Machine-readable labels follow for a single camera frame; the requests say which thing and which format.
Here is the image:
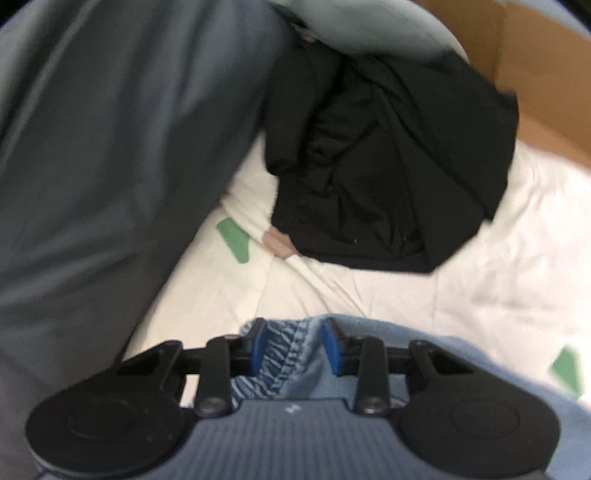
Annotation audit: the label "cream bear printed blanket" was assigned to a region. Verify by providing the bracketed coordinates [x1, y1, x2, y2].
[120, 134, 591, 402]

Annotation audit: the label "long low cardboard sheet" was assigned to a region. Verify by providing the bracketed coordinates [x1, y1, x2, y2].
[416, 0, 591, 167]

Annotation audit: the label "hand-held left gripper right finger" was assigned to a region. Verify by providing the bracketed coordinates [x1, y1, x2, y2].
[321, 318, 476, 416]

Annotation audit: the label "black garment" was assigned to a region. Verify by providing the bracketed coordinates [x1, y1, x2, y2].
[263, 28, 520, 275]

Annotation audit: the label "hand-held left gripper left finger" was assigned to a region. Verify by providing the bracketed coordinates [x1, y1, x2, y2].
[113, 318, 267, 418]

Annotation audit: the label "grey neck pillow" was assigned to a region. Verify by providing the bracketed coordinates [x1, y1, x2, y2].
[272, 0, 469, 61]

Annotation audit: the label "light blue denim pants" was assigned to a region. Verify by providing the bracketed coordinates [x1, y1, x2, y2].
[231, 314, 591, 480]

